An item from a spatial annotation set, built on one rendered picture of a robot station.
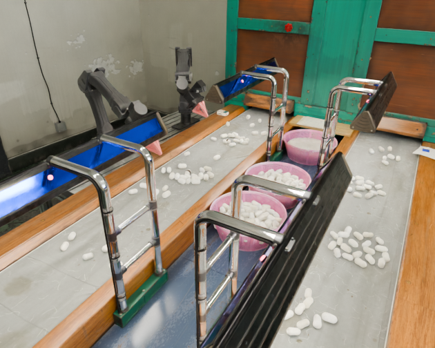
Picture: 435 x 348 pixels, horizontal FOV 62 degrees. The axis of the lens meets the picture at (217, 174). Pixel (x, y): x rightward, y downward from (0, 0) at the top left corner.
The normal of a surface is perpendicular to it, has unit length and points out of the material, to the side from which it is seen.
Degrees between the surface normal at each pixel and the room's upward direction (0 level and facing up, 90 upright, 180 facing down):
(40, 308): 0
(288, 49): 90
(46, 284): 0
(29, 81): 90
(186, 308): 0
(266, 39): 90
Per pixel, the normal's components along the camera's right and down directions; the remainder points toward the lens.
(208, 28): -0.58, 0.39
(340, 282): 0.01, -0.87
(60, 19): 0.82, 0.29
